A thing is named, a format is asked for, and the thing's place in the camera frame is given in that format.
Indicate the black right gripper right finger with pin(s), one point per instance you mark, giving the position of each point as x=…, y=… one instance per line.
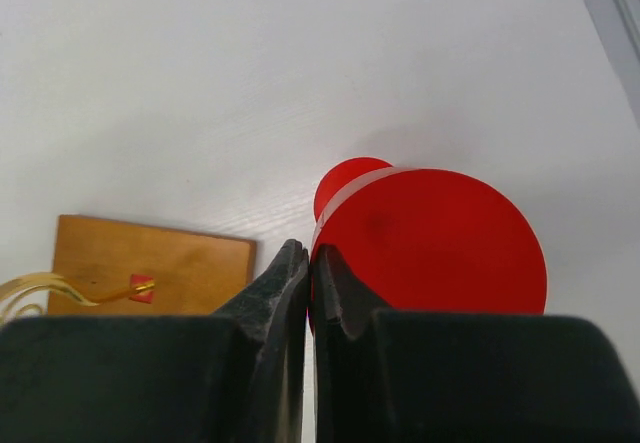
x=387, y=375

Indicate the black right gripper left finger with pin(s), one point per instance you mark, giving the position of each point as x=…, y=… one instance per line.
x=235, y=375

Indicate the red plastic wine glass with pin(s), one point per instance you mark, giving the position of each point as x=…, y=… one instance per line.
x=430, y=239

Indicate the gold wire wine glass rack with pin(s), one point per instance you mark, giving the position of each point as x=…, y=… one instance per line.
x=104, y=267

